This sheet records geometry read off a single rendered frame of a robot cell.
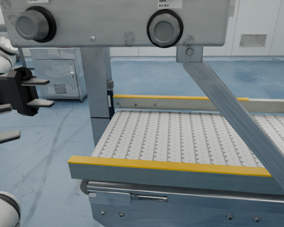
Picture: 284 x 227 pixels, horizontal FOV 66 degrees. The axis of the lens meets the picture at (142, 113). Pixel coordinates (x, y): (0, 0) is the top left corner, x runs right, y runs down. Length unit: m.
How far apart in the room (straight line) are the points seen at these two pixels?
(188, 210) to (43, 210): 1.40
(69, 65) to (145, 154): 2.71
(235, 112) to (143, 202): 0.21
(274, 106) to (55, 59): 2.82
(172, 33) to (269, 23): 5.76
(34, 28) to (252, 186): 0.33
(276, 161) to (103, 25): 0.22
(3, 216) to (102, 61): 0.57
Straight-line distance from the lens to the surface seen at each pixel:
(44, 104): 0.57
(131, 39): 0.22
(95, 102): 0.62
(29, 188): 1.91
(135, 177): 0.34
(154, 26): 0.19
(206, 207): 0.38
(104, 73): 0.58
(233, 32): 5.72
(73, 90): 3.15
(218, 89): 0.26
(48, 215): 1.67
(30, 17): 0.23
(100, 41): 0.23
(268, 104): 0.61
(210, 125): 0.52
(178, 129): 0.49
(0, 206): 0.86
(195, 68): 0.27
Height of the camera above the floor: 1.19
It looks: 26 degrees down
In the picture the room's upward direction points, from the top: 2 degrees counter-clockwise
